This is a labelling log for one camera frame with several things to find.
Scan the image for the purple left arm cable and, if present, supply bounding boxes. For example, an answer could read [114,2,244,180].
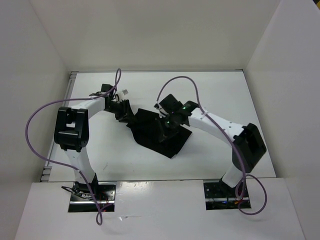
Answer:
[24,68,126,226]

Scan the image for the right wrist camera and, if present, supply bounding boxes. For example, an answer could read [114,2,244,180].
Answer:
[154,94,183,117]

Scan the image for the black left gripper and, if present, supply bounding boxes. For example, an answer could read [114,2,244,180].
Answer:
[104,99,137,124]

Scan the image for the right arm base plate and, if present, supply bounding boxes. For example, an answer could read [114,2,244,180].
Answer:
[203,179,251,211]

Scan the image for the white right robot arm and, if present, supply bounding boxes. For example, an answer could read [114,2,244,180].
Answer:
[159,100,267,197]

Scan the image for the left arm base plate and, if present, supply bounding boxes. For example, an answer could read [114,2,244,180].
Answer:
[61,182,116,213]

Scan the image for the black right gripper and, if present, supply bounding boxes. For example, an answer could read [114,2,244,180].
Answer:
[156,112,179,142]

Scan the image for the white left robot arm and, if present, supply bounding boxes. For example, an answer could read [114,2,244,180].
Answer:
[54,84,135,200]

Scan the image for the black skirt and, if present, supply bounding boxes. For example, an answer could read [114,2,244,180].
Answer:
[126,108,192,159]

